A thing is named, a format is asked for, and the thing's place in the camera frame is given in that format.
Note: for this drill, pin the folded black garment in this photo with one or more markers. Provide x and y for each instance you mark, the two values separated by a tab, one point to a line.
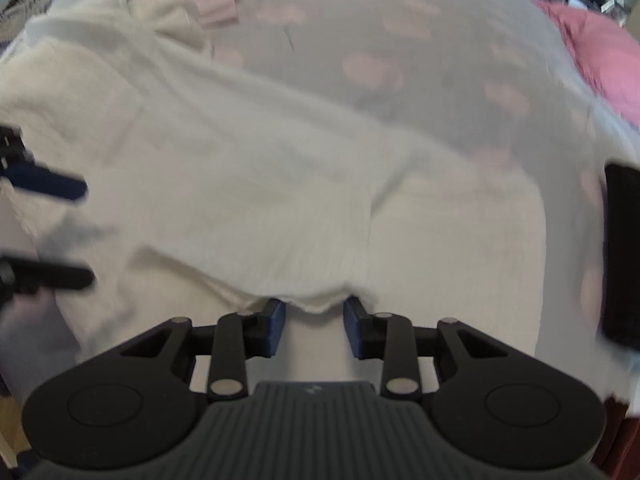
622	260

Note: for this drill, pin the beige striped garment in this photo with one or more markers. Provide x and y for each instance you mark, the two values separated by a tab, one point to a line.
20	15

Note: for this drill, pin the white garment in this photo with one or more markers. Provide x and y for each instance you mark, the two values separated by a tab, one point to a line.
250	185

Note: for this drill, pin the pink garment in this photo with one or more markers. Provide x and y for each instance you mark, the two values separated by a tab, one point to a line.
215	2

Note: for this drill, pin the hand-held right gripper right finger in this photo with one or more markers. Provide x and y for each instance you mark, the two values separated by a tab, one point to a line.
352	327

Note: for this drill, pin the pink pillow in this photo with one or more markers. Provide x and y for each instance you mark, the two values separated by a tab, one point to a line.
600	50

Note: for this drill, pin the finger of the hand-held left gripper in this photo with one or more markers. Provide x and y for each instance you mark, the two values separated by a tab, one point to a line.
55	276
45	180

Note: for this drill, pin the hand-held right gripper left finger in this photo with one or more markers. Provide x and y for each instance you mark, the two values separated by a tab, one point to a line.
275	327

